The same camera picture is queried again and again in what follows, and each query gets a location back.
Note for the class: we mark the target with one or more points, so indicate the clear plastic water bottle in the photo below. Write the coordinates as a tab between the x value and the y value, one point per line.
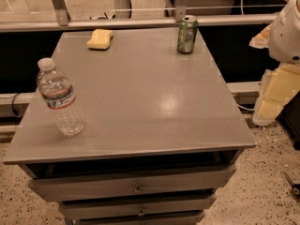
57	91

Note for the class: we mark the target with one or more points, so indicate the yellow sponge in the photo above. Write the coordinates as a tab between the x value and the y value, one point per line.
100	39

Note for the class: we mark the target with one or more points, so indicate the bottom grey drawer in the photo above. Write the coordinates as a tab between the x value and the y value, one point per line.
180	218

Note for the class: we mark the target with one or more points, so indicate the top grey drawer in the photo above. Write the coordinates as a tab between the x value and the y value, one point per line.
116	185

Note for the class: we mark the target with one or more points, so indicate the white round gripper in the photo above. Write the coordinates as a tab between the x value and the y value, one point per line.
286	37

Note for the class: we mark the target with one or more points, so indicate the middle grey drawer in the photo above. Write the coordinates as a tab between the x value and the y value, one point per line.
138	207

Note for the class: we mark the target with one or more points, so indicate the grey drawer cabinet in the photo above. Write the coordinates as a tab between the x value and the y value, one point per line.
146	107

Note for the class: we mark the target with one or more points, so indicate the metal guard rail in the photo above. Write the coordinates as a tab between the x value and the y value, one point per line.
67	15

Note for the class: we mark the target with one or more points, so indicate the green soda can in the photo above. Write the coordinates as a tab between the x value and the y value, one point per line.
187	34

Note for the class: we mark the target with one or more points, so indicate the grey drawer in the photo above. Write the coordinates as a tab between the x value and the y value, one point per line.
180	218
138	207
116	185

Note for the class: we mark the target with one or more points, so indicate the black caster wheel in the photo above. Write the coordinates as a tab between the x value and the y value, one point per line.
295	187

